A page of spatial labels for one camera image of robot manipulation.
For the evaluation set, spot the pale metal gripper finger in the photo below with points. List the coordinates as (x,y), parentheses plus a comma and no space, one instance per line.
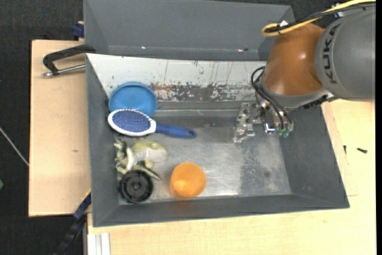
(243,132)
(246,114)

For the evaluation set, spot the grey metal bin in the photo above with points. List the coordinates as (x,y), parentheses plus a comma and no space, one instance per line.
(226,164)

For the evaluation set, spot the orange plastic cup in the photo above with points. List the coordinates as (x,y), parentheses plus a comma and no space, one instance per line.
(188,180)

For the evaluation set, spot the small black screw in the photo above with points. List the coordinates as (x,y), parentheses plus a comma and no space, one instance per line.
(362,150)

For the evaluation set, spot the green and white toy dinosaur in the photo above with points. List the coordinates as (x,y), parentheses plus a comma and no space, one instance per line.
(143,152)

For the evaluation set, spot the blue and white hairbrush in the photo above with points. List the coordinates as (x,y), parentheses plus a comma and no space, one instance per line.
(132,123)

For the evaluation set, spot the blue round bowl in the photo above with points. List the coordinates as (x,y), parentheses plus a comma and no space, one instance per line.
(131,97)

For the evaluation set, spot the black round ribbed lid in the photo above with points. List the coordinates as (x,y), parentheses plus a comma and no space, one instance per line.
(135,187)

